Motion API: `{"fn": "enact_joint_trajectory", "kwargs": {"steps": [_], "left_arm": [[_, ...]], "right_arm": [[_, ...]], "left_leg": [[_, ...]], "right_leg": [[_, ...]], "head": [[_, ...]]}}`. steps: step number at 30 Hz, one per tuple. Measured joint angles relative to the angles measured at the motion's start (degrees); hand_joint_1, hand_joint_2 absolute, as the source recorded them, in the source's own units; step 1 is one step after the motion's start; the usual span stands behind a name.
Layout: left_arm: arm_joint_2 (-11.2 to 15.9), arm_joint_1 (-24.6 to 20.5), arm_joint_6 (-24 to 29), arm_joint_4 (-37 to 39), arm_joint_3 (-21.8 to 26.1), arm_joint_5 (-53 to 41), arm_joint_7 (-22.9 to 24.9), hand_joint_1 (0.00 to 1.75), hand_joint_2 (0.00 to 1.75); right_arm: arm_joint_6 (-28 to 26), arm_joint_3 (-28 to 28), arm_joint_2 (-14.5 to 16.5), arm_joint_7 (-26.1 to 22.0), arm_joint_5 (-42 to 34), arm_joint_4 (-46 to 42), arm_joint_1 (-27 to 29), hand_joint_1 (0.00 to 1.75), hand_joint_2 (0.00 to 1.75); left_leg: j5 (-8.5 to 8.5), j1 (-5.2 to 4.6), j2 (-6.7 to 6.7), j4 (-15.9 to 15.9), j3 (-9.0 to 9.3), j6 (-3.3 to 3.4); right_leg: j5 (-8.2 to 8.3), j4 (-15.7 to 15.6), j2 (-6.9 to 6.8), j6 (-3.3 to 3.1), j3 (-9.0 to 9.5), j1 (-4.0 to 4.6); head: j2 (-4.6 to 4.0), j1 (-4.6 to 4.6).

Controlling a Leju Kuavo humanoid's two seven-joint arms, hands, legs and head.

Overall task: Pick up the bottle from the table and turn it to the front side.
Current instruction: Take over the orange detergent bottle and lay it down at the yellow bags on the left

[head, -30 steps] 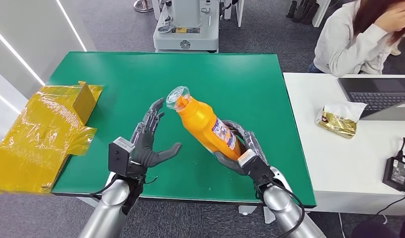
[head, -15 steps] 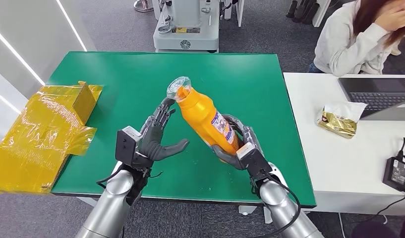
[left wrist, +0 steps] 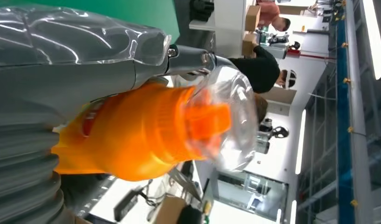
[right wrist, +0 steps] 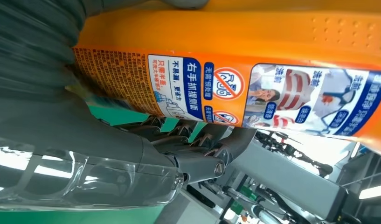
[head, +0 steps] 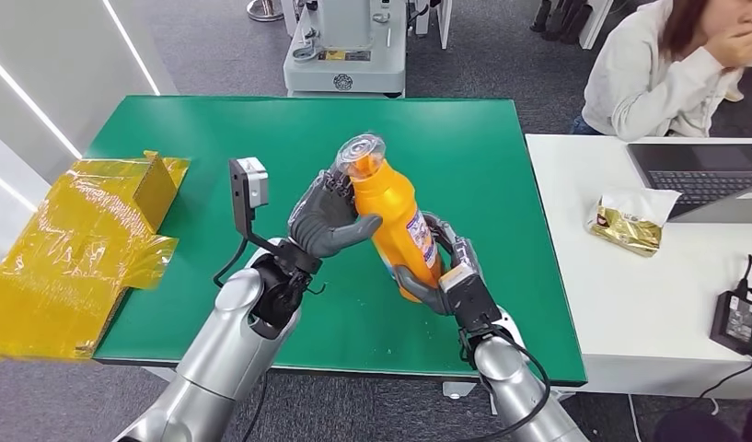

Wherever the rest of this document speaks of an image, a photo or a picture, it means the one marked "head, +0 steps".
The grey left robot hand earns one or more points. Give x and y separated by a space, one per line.
323 222

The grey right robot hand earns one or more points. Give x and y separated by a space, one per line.
458 253

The orange detergent bottle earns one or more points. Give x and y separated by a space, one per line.
388 226

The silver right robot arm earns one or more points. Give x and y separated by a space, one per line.
516 390

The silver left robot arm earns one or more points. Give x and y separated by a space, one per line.
229 354

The white table foot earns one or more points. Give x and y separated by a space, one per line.
458 390
493 402

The pale grey machine base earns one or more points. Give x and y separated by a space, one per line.
351 70

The gold and white packet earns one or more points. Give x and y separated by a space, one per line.
624 229

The chrome stand base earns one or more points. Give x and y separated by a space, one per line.
264 11

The white table leg bar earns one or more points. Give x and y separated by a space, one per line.
159 373

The white furniture panel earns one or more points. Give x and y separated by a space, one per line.
444 21

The yellow taped cardboard box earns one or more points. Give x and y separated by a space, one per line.
77 253

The person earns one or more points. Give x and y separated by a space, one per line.
638 79

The grey laptop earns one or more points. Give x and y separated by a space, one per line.
699 177

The black shoes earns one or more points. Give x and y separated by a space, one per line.
560 20

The white board leg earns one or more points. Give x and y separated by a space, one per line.
596 24

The black power adapter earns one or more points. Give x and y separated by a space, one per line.
735 321

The person's hand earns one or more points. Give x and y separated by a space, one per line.
735 43

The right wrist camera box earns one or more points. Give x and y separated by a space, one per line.
473 302

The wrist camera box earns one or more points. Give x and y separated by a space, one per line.
473 302
244 189

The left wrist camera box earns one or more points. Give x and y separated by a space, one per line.
244 189

